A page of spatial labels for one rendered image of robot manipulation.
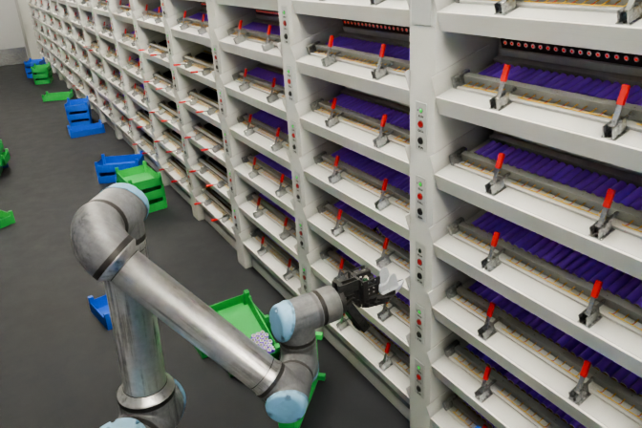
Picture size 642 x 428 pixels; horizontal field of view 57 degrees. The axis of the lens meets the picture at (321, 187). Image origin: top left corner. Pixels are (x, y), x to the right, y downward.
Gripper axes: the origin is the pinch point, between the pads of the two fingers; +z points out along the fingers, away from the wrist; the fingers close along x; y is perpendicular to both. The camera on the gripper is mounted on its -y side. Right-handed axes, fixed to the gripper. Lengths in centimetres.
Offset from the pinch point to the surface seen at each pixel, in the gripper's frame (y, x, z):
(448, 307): -6.6, -8.4, 10.1
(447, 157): 34.8, -5.0, 11.5
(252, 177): -7, 116, 9
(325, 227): -7, 54, 9
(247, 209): -26, 127, 9
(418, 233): 12.6, 0.8, 7.3
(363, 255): -7.1, 29.5, 8.3
